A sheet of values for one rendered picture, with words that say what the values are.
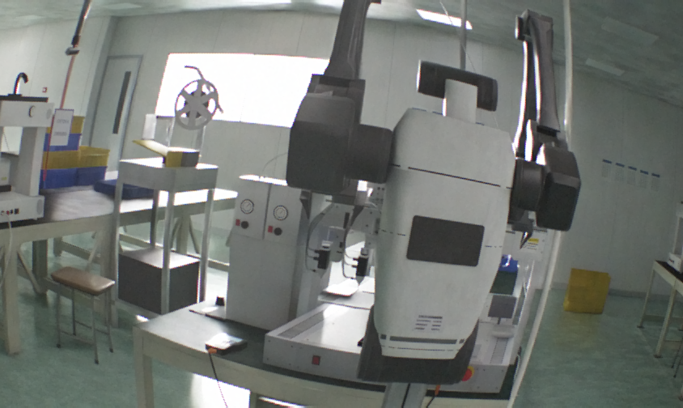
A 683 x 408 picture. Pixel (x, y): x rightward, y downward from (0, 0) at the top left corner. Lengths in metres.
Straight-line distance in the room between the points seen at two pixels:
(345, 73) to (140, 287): 3.46
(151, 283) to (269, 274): 2.15
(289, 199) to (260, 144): 7.36
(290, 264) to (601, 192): 7.21
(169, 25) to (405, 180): 9.54
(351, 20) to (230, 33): 8.75
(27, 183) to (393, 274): 2.90
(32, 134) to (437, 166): 2.93
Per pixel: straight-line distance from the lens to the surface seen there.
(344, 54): 1.66
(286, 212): 2.79
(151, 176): 4.78
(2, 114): 3.62
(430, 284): 1.45
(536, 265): 2.64
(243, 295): 2.87
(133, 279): 4.97
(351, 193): 2.05
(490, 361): 2.31
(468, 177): 1.43
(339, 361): 2.32
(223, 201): 6.93
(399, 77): 9.80
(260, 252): 2.83
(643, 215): 9.83
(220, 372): 2.40
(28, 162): 4.07
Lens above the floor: 1.43
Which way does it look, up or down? 5 degrees down
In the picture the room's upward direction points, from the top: 9 degrees clockwise
